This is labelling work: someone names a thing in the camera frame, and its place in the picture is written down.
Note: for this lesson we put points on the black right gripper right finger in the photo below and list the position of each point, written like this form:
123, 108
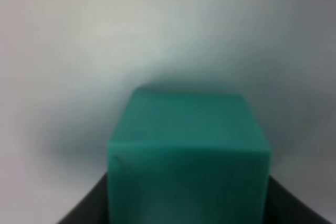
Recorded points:
282, 207

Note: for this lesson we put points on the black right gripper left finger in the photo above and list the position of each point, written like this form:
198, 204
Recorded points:
93, 208

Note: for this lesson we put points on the green cube block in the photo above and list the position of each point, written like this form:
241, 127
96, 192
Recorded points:
178, 157

